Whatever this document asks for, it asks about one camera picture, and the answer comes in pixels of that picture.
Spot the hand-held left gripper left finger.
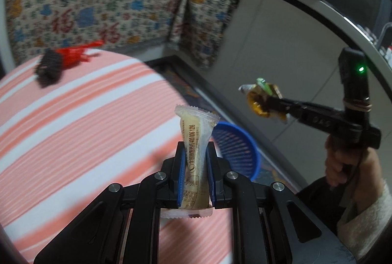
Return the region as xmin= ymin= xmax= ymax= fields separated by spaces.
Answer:
xmin=33 ymin=141 xmax=187 ymax=264

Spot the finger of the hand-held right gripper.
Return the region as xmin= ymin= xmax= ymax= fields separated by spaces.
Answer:
xmin=260 ymin=107 xmax=295 ymax=122
xmin=268 ymin=96 xmax=300 ymax=112

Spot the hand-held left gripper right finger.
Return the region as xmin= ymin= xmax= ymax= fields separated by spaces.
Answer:
xmin=206 ymin=141 xmax=359 ymax=264

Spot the gold wrapper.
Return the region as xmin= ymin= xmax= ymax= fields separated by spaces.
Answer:
xmin=239 ymin=78 xmax=290 ymax=124

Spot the cream snack packet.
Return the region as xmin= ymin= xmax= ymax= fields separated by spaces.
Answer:
xmin=161 ymin=104 xmax=220 ymax=218

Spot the blue plastic basket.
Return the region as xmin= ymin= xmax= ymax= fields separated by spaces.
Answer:
xmin=211 ymin=122 xmax=262 ymax=181

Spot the person's right forearm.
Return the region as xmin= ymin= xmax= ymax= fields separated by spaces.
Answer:
xmin=337 ymin=178 xmax=392 ymax=258

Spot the person's right hand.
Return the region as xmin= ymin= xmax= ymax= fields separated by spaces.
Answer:
xmin=325 ymin=135 xmax=382 ymax=203

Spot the grey counter cabinet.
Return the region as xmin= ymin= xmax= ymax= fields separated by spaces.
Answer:
xmin=165 ymin=0 xmax=392 ymax=191

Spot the orange striped tablecloth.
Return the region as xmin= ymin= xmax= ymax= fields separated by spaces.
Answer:
xmin=0 ymin=48 xmax=233 ymax=264

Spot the red cellophane wrapper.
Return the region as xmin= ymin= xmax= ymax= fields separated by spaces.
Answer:
xmin=55 ymin=40 xmax=105 ymax=68

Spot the printed blanket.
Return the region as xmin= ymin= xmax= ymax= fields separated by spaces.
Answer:
xmin=6 ymin=0 xmax=245 ymax=68

